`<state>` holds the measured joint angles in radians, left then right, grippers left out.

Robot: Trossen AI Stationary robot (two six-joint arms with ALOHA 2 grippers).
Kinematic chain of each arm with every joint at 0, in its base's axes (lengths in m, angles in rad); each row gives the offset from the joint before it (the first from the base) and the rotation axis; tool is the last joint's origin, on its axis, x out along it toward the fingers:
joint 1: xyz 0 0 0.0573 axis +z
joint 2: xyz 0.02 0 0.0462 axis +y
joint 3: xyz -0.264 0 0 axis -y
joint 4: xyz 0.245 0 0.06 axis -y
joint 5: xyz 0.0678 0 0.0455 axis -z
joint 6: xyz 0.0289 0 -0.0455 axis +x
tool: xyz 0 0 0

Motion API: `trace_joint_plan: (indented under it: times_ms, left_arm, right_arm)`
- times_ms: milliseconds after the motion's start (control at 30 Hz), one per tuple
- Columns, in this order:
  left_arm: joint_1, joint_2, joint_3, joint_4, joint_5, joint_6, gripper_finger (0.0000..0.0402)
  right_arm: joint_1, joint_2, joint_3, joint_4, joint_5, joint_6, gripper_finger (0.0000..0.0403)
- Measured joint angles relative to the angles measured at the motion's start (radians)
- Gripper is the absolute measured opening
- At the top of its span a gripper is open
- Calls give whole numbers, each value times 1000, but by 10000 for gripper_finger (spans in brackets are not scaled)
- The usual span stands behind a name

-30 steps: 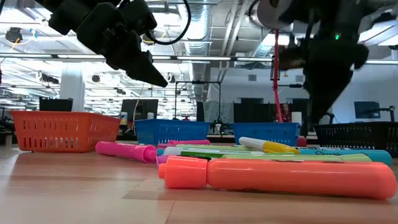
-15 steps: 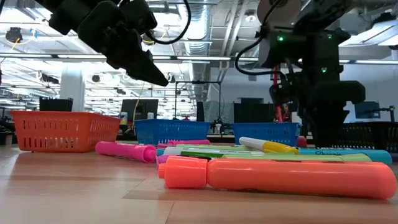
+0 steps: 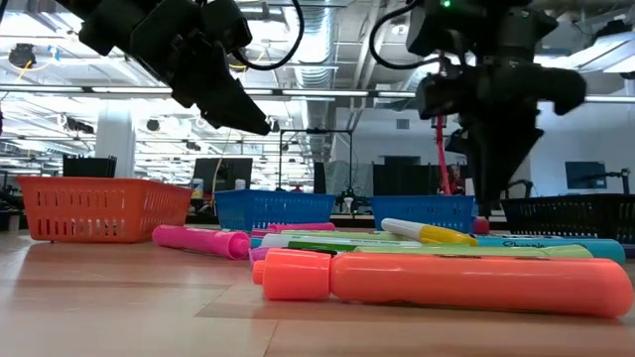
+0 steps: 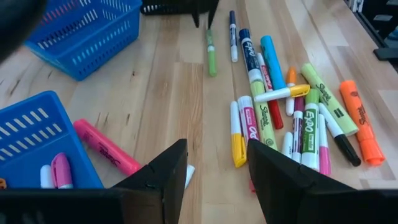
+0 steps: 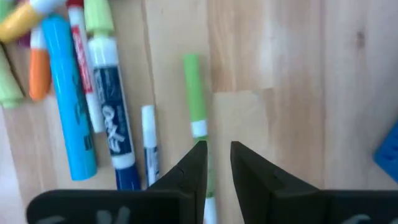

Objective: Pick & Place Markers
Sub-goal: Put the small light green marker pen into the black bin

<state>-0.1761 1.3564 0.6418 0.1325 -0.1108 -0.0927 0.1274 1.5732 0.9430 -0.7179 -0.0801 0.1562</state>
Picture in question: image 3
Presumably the orange plastic basket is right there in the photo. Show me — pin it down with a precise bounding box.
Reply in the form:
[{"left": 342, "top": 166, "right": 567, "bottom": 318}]
[{"left": 17, "top": 177, "right": 193, "bottom": 244}]

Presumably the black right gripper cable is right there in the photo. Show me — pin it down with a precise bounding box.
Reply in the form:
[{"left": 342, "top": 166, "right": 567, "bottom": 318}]
[{"left": 368, "top": 0, "right": 442, "bottom": 70}]

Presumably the black partition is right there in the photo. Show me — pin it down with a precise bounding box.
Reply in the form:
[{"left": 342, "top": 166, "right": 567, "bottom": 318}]
[{"left": 372, "top": 163, "right": 447, "bottom": 197}]

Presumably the light green highlighter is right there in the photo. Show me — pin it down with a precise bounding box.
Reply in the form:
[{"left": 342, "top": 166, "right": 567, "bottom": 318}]
[
  {"left": 280, "top": 228, "right": 416, "bottom": 242},
  {"left": 354, "top": 243, "right": 595, "bottom": 260}
]

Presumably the light blue highlighter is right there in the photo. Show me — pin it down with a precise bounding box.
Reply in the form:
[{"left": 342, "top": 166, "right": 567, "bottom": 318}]
[{"left": 473, "top": 235, "right": 627, "bottom": 266}]

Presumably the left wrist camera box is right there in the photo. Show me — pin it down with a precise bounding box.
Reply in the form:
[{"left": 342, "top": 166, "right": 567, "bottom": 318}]
[{"left": 197, "top": 0, "right": 254, "bottom": 55}]

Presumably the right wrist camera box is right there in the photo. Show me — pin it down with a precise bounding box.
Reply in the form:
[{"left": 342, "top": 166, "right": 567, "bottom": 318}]
[{"left": 405, "top": 3, "right": 450, "bottom": 57}]

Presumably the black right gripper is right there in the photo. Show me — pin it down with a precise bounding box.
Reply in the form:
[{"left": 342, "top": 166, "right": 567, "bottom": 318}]
[{"left": 415, "top": 65, "right": 587, "bottom": 217}]

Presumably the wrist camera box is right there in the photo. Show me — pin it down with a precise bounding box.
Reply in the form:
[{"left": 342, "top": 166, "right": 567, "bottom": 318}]
[
  {"left": 405, "top": 3, "right": 450, "bottom": 57},
  {"left": 197, "top": 0, "right": 254, "bottom": 55}
]

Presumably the black ceiling device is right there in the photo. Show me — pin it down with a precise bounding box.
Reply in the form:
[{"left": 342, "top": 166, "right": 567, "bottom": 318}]
[{"left": 8, "top": 43, "right": 38, "bottom": 69}]

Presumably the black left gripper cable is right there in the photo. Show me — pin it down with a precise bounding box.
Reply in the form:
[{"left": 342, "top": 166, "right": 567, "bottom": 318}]
[{"left": 231, "top": 0, "right": 306, "bottom": 71}]

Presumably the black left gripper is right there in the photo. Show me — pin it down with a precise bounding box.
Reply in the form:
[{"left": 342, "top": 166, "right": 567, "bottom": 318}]
[{"left": 129, "top": 4, "right": 272, "bottom": 137}]

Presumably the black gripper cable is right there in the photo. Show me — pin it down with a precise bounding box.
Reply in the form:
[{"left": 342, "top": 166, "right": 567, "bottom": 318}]
[
  {"left": 231, "top": 0, "right": 306, "bottom": 71},
  {"left": 368, "top": 0, "right": 442, "bottom": 70}
]

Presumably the silver ceiling duct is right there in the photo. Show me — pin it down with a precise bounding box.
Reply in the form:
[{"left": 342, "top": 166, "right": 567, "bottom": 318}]
[{"left": 292, "top": 0, "right": 343, "bottom": 131}]

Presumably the blue plastic basket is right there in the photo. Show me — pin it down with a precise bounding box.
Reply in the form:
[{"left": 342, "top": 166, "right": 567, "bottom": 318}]
[
  {"left": 370, "top": 194, "right": 476, "bottom": 234},
  {"left": 213, "top": 189, "right": 337, "bottom": 233}
]

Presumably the ceiling light panel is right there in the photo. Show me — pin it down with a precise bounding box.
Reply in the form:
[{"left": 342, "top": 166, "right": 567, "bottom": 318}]
[{"left": 533, "top": 29, "right": 635, "bottom": 75}]

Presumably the orange Sharpie highlighter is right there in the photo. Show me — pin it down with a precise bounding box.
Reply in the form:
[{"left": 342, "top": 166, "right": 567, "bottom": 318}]
[{"left": 251, "top": 247, "right": 635, "bottom": 319}]

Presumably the white marker green cap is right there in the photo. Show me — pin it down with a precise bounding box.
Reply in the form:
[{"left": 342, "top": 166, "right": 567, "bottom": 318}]
[{"left": 259, "top": 232, "right": 424, "bottom": 251}]

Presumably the person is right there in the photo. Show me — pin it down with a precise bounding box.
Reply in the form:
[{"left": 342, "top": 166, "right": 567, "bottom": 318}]
[{"left": 443, "top": 164, "right": 466, "bottom": 196}]

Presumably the white marker yellow-orange cap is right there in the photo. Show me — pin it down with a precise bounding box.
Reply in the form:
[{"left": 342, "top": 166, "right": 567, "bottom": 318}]
[{"left": 380, "top": 217, "right": 479, "bottom": 248}]

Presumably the pink highlighter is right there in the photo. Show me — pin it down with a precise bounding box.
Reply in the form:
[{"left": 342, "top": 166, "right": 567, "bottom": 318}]
[
  {"left": 151, "top": 223, "right": 252, "bottom": 261},
  {"left": 250, "top": 222, "right": 337, "bottom": 238}
]

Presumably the wall monitor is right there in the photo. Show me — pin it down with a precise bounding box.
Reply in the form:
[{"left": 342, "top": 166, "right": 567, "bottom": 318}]
[{"left": 565, "top": 161, "right": 608, "bottom": 190}]

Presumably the black plastic basket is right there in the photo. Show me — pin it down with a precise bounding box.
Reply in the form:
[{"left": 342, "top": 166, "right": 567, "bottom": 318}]
[{"left": 499, "top": 192, "right": 635, "bottom": 244}]

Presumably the dark upright panel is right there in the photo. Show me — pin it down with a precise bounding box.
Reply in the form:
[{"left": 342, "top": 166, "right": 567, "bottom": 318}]
[{"left": 313, "top": 161, "right": 328, "bottom": 195}]

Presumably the black computer monitor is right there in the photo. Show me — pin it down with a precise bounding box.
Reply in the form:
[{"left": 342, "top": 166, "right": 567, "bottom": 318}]
[{"left": 191, "top": 157, "right": 254, "bottom": 195}]

